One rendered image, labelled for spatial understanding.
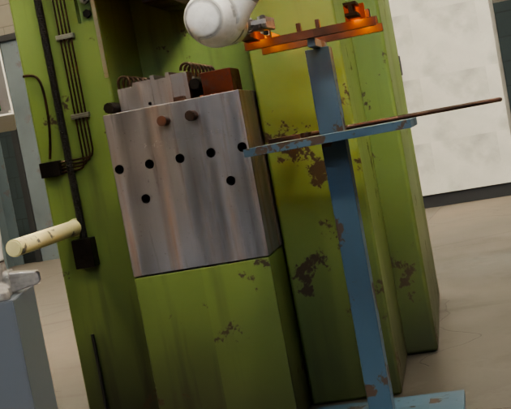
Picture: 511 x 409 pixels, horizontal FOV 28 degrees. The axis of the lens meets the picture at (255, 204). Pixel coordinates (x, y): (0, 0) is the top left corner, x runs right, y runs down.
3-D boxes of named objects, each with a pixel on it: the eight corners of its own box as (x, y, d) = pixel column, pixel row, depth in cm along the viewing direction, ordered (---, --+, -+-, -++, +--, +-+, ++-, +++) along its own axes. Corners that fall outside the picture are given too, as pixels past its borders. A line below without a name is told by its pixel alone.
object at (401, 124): (411, 127, 234) (410, 118, 234) (244, 157, 242) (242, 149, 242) (417, 124, 263) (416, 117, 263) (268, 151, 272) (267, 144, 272)
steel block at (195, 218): (268, 256, 269) (238, 88, 266) (133, 277, 276) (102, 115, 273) (298, 230, 324) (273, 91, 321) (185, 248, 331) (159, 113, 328)
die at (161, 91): (191, 99, 275) (185, 68, 274) (121, 113, 279) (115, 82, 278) (224, 100, 316) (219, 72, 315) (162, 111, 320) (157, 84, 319)
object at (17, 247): (25, 257, 255) (20, 236, 254) (6, 260, 256) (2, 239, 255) (85, 234, 298) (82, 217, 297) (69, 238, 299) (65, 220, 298)
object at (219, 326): (300, 428, 272) (269, 256, 269) (165, 445, 279) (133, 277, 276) (324, 373, 327) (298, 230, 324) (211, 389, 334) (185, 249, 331)
